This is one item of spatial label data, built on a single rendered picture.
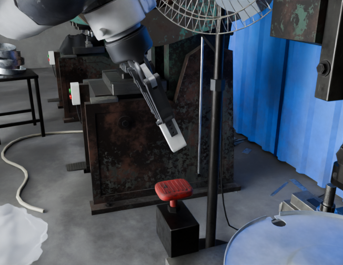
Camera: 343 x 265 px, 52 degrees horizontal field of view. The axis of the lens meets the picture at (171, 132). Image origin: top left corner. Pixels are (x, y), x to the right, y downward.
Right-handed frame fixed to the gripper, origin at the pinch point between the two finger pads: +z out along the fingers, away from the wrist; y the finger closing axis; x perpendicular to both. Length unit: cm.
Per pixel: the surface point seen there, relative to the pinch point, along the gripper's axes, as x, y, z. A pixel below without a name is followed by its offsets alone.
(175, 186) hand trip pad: -4.1, 0.5, 10.6
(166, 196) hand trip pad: -6.7, 2.7, 9.9
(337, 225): 13.7, 23.4, 16.4
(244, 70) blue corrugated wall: 106, -200, 81
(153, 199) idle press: -11, -114, 88
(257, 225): 2.9, 19.6, 11.5
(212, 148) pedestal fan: 19, -54, 40
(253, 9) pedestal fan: 44, -38, -4
